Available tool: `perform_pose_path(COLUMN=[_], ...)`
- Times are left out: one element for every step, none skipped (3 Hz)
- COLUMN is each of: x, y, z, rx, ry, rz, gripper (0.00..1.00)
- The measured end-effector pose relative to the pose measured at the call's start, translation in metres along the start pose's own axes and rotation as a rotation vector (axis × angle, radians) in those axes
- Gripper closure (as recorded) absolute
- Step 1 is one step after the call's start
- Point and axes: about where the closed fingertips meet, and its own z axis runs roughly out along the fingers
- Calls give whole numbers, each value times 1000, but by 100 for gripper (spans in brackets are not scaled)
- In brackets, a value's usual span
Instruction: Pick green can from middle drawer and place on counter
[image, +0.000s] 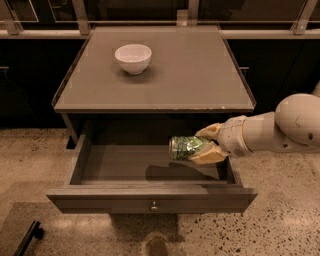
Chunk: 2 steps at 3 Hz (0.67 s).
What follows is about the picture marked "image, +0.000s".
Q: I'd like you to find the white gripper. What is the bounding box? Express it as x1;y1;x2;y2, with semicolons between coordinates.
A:
189;115;251;165

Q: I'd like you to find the green soda can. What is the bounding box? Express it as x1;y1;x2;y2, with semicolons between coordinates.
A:
169;136;210;161

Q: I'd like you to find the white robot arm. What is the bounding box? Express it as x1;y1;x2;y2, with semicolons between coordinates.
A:
190;82;320;164

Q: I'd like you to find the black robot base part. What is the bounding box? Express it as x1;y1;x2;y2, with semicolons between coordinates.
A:
13;221;44;256

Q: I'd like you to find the round metal drawer knob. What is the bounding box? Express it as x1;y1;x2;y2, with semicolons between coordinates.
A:
149;201;159;212

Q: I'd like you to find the grey cabinet with counter top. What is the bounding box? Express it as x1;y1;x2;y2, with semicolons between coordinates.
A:
51;26;257;146

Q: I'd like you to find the open grey middle drawer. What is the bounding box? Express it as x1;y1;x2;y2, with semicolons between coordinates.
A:
47;134;257;214

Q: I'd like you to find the white ceramic bowl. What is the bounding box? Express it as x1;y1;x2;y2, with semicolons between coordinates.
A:
114;44;152;75

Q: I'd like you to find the metal railing with glass panels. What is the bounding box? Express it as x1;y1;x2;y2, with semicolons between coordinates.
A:
0;0;320;39

